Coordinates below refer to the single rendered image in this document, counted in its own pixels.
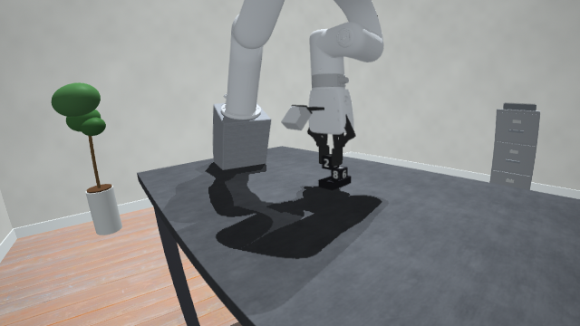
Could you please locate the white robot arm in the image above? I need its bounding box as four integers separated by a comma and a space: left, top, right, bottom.
221, 0, 384, 130

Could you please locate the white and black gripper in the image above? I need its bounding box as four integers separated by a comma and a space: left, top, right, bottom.
307, 87, 355, 167

